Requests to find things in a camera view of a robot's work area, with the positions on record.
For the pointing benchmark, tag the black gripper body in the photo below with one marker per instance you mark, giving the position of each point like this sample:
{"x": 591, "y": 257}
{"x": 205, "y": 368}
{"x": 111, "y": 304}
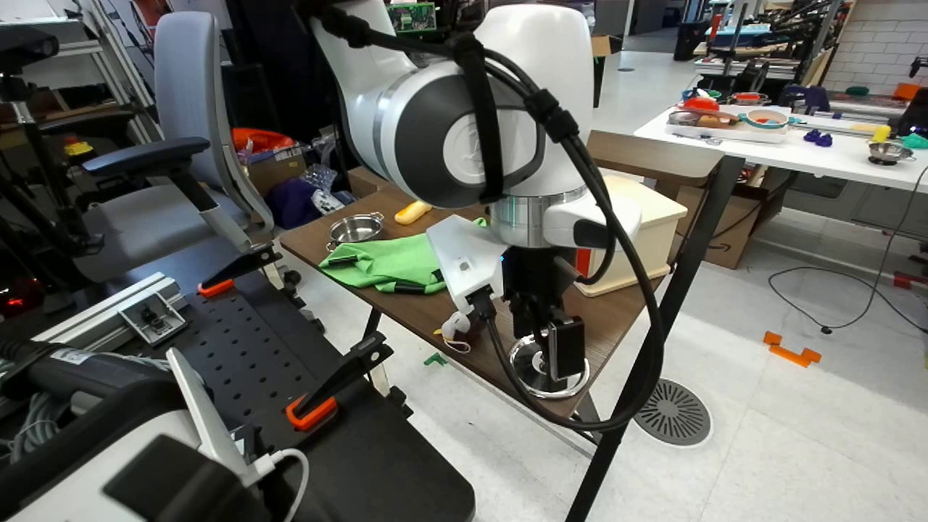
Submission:
{"x": 534, "y": 281}

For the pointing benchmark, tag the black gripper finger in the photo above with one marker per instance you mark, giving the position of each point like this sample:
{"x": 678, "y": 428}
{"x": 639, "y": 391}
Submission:
{"x": 563, "y": 348}
{"x": 523, "y": 332}

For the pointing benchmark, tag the round silver pot lid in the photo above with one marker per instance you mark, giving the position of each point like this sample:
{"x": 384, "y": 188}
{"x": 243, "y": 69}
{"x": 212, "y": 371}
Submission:
{"x": 534, "y": 375}

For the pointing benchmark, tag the white franka robot arm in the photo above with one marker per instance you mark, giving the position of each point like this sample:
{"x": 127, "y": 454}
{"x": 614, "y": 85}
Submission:
{"x": 492, "y": 116}

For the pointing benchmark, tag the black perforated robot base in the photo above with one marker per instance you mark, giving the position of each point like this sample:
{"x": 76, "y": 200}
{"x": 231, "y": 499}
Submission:
{"x": 276, "y": 375}

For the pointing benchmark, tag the small steel pot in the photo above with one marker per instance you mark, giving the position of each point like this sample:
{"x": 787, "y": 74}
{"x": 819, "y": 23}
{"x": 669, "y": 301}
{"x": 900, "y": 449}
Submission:
{"x": 355, "y": 230}

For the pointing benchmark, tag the small white toy figure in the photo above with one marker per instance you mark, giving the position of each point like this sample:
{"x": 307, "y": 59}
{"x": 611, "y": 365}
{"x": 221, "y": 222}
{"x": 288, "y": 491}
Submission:
{"x": 453, "y": 332}

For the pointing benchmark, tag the round floor drain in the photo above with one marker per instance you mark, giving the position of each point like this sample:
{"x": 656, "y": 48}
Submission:
{"x": 675, "y": 415}

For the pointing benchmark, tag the wooden box with red drawer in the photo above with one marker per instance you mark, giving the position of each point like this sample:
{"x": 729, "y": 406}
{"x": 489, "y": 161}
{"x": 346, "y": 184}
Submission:
{"x": 650, "y": 223}

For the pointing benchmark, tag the green cloth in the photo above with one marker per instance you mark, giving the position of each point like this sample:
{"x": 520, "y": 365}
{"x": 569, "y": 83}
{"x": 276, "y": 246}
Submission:
{"x": 394, "y": 264}

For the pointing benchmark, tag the cardboard box under table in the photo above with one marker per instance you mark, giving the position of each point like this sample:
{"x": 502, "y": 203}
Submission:
{"x": 746, "y": 210}

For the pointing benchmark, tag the orange floor marker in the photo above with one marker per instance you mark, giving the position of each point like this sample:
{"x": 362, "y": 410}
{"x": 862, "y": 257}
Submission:
{"x": 801, "y": 358}

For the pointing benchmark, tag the white table with clutter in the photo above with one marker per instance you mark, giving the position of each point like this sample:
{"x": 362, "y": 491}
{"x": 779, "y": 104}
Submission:
{"x": 779, "y": 136}

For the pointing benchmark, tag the grey office chair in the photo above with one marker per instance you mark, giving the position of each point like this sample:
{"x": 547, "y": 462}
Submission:
{"x": 194, "y": 181}

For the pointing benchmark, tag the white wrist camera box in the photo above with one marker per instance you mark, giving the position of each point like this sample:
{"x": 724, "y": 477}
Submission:
{"x": 469, "y": 257}

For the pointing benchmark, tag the black table frame leg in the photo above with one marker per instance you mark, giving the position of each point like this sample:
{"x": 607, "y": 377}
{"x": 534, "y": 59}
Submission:
{"x": 650, "y": 358}

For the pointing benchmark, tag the black clamp with orange handle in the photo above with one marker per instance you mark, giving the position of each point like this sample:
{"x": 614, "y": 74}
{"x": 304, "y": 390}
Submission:
{"x": 311, "y": 410}

